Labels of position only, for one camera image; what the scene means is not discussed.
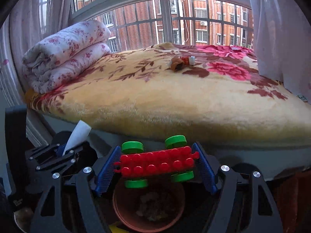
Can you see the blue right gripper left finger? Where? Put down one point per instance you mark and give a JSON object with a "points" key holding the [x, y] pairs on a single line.
{"points": [[104, 170]]}

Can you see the white paper tube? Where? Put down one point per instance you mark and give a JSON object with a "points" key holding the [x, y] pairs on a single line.
{"points": [[79, 135]]}

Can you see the barred window frame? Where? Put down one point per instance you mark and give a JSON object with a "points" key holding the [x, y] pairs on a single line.
{"points": [[138, 24]]}

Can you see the red green toy car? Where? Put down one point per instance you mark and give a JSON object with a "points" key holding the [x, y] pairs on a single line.
{"points": [[136, 165]]}

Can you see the sheer curtain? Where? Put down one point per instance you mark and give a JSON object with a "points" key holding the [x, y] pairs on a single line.
{"points": [[28, 22], [282, 44]]}

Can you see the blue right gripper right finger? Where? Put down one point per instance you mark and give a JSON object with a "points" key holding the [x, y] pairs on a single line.
{"points": [[208, 175]]}

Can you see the yellow floral bed blanket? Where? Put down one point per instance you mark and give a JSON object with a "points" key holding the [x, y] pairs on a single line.
{"points": [[222, 99]]}

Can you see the folded white floral quilt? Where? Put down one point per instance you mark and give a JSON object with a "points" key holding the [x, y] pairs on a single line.
{"points": [[63, 56]]}

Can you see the right sheer curtain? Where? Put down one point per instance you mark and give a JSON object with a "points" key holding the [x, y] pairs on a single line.
{"points": [[282, 44]]}

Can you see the orange trash bin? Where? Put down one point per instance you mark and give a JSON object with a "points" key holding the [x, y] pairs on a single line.
{"points": [[154, 208]]}

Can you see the yellow object under bin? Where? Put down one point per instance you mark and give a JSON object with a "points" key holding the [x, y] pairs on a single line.
{"points": [[116, 229]]}

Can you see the left sheer curtain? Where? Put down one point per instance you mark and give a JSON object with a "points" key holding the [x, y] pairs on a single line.
{"points": [[28, 22]]}

